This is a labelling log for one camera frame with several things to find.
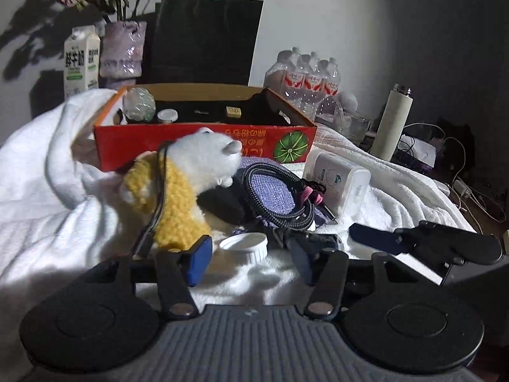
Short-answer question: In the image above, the clear crumpled ball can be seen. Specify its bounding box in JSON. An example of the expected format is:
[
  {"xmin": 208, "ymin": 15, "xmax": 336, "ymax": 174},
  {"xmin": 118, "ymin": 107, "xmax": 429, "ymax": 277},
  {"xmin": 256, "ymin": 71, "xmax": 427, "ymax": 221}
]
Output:
[{"xmin": 122, "ymin": 87, "xmax": 157, "ymax": 123}]

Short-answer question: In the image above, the blue woven pouch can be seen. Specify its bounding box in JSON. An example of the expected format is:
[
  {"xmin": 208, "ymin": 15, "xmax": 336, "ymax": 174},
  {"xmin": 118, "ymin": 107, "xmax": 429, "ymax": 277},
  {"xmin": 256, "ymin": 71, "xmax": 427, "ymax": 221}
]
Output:
[{"xmin": 234, "ymin": 157, "xmax": 316, "ymax": 236}]

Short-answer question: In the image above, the white plastic container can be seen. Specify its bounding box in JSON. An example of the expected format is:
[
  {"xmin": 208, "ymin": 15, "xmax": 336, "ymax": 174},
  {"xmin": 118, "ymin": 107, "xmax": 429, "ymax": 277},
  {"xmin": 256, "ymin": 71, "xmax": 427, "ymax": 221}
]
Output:
[{"xmin": 304, "ymin": 149, "xmax": 371, "ymax": 216}]

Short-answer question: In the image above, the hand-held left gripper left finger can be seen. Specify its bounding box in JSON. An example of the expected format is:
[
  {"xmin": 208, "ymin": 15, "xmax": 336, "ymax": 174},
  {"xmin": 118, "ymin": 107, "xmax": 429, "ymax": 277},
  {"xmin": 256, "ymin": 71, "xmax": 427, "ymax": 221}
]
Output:
[{"xmin": 85, "ymin": 236, "xmax": 213, "ymax": 320}]

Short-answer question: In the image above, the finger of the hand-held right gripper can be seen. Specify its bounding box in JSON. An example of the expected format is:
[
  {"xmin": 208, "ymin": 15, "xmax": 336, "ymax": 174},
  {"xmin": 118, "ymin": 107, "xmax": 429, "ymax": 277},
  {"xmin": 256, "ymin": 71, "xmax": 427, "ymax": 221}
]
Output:
[{"xmin": 349, "ymin": 220, "xmax": 504, "ymax": 266}]

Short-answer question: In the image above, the red cardboard box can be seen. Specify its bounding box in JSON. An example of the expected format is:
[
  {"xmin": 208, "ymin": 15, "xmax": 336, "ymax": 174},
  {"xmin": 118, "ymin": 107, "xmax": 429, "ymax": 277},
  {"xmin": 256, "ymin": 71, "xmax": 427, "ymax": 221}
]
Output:
[{"xmin": 93, "ymin": 83, "xmax": 318, "ymax": 173}]

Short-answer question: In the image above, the white paper packet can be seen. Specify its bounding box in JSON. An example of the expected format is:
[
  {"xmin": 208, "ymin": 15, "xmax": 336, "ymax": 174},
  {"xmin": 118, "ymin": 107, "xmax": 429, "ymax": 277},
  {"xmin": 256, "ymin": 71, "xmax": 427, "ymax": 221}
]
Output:
[{"xmin": 400, "ymin": 134, "xmax": 436, "ymax": 164}]

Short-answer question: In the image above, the purple glass vase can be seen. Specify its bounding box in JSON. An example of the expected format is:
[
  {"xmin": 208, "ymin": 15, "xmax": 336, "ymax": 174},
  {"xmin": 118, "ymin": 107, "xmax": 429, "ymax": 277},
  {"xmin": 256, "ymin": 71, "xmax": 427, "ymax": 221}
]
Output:
[{"xmin": 99, "ymin": 21, "xmax": 147, "ymax": 78}]

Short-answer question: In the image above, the white thermos bottle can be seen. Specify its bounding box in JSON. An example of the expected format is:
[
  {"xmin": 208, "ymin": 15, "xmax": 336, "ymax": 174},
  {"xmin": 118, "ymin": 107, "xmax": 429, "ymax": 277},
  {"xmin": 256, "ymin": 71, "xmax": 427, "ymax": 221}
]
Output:
[{"xmin": 370, "ymin": 83, "xmax": 412, "ymax": 162}]

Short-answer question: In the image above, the white fluffy blanket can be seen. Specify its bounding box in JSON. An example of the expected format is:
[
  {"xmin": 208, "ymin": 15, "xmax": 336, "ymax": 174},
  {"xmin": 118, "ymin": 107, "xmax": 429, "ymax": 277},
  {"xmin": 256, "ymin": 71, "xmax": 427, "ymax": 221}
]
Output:
[{"xmin": 0, "ymin": 88, "xmax": 478, "ymax": 367}]

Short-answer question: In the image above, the white plush toy yellow sweater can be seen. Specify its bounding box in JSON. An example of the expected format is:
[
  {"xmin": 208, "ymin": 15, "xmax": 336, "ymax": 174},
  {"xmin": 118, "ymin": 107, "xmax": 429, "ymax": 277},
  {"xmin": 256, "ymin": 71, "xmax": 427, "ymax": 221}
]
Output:
[{"xmin": 119, "ymin": 127, "xmax": 243, "ymax": 249}]

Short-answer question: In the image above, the black braided cable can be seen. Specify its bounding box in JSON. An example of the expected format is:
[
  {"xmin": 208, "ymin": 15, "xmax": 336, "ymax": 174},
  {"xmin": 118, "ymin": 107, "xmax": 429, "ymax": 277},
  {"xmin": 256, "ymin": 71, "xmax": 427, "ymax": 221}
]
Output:
[{"xmin": 234, "ymin": 163, "xmax": 339, "ymax": 231}]

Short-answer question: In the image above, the pack of water bottles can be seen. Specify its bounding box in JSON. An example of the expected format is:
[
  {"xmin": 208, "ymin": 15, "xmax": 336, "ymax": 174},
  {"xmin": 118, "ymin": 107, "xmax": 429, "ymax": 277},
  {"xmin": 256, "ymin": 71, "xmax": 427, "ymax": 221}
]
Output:
[{"xmin": 264, "ymin": 47, "xmax": 342, "ymax": 113}]

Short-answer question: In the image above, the white ribbed ramekin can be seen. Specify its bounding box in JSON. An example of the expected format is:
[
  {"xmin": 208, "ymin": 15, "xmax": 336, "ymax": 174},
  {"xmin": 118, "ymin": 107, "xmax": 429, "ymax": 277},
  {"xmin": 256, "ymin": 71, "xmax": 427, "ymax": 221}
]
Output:
[{"xmin": 219, "ymin": 233, "xmax": 269, "ymax": 265}]

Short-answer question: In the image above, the white charging cable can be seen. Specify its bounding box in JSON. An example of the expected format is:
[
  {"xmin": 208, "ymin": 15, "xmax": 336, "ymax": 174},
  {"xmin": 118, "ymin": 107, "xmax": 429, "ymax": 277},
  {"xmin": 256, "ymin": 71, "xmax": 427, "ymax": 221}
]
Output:
[{"xmin": 403, "ymin": 123, "xmax": 507, "ymax": 223}]

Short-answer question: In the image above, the black paper bag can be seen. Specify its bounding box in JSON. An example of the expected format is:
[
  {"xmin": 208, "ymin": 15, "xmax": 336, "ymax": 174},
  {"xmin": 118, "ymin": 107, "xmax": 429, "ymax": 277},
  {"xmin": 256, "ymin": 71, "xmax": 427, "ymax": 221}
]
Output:
[{"xmin": 149, "ymin": 0, "xmax": 264, "ymax": 87}]

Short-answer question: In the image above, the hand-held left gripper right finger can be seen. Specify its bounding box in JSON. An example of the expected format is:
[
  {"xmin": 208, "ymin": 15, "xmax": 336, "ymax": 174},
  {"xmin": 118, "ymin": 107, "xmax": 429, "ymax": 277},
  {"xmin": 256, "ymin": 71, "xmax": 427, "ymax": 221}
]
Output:
[{"xmin": 288, "ymin": 235, "xmax": 414, "ymax": 320}]

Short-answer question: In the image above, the white milk carton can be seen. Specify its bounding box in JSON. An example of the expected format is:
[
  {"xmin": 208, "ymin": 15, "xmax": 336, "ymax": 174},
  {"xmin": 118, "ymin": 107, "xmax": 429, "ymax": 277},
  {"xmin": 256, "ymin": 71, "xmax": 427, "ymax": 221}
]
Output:
[{"xmin": 64, "ymin": 25, "xmax": 101, "ymax": 100}]

